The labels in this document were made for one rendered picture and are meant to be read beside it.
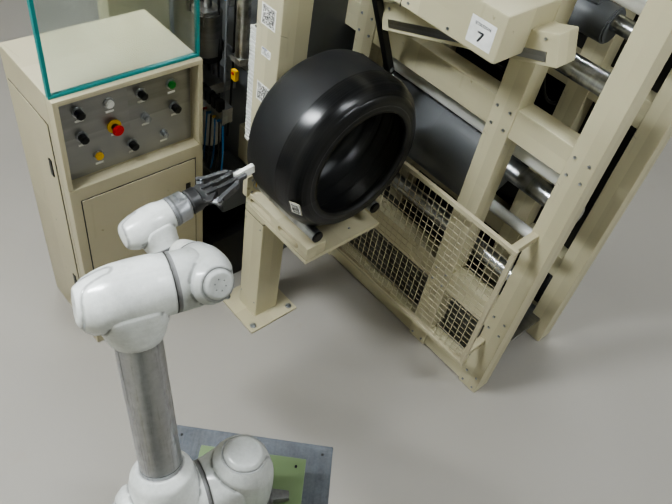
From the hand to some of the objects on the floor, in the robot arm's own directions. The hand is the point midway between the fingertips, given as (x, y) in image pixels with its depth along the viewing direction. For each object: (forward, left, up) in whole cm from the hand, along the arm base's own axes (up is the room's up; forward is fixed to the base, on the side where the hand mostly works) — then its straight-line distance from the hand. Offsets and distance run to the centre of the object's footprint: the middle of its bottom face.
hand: (244, 172), depth 205 cm
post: (+53, -12, -122) cm, 133 cm away
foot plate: (+53, -12, -121) cm, 133 cm away
